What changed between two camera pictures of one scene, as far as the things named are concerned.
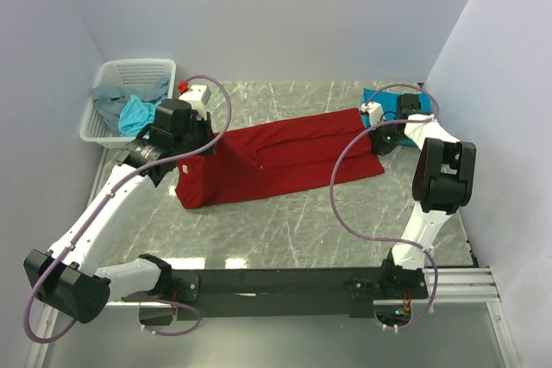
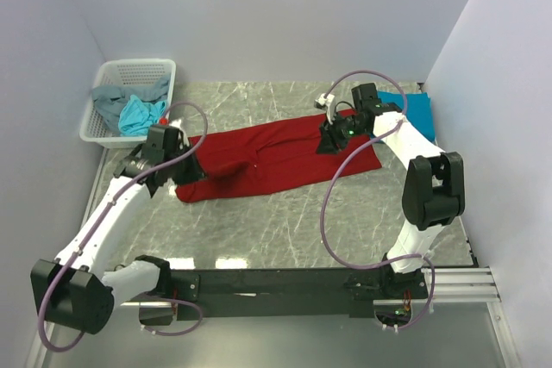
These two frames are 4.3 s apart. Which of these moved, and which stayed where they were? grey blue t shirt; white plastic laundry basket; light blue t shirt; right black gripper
Moved: right black gripper
Stayed: white plastic laundry basket; light blue t shirt; grey blue t shirt
